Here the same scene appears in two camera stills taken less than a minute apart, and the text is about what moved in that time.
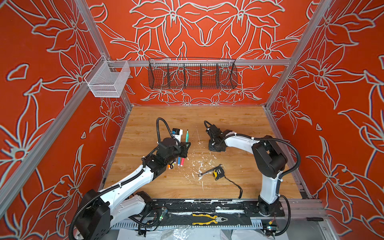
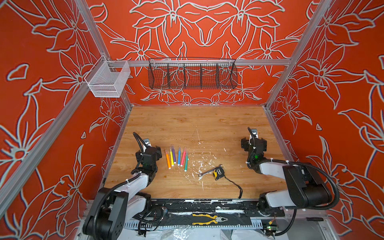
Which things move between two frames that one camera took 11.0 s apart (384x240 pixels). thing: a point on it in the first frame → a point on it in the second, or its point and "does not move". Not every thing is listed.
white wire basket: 106,78 does not move
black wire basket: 192,73 does not move
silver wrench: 200,174 does not move
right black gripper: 210,141 → 245,144
